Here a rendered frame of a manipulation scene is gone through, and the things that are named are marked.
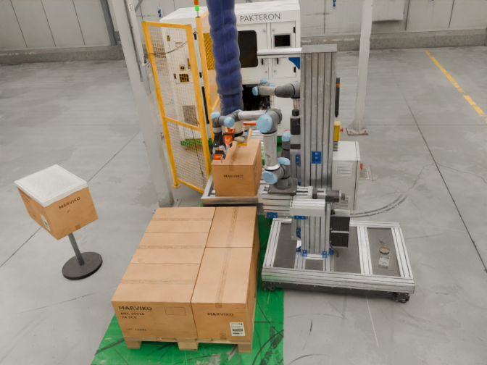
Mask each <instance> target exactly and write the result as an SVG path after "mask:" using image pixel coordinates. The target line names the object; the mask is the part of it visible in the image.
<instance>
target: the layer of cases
mask: <svg viewBox="0 0 487 365"><path fill-rule="evenodd" d="M258 247H259V228H258V218H257V207H256V206H240V207H217V208H216V207H182V208H157V210H156V211H155V213H154V216H153V217H152V219H151V221H150V223H149V226H148V227H147V229H146V231H145V233H144V235H143V237H142V239H141V242H140V243H139V245H138V247H137V249H136V252H135V253H134V255H133V258H132V259H131V261H130V263H129V265H128V268H127V269H126V271H125V273H124V275H123V277H122V279H121V281H120V284H119V285H118V287H117V289H116V291H115V294H114V295H113V297H112V299H111V302H112V305H113V308H114V310H115V313H116V316H117V320H118V322H119V324H120V328H121V330H122V333H123V336H125V337H173V338H198V337H199V339H222V340H250V334H251V319H252V311H253V302H254V287H255V279H256V271H257V256H258Z"/></svg>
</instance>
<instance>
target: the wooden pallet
mask: <svg viewBox="0 0 487 365"><path fill-rule="evenodd" d="M259 255H260V244H259V247H258V256H257V271H256V279H255V287H254V302H253V311H252V319H251V334H250V340H222V339H199V337H198V338H173V337H125V336H123V337H124V339H125V343H126V345H127V347H128V348H137V349H139V348H140V347H141V343H142V341H161V342H178V347H179V350H181V351H197V350H198V346H199V343H231V344H238V352H245V353H251V348H252V339H253V331H254V314H255V306H256V297H257V280H258V271H259Z"/></svg>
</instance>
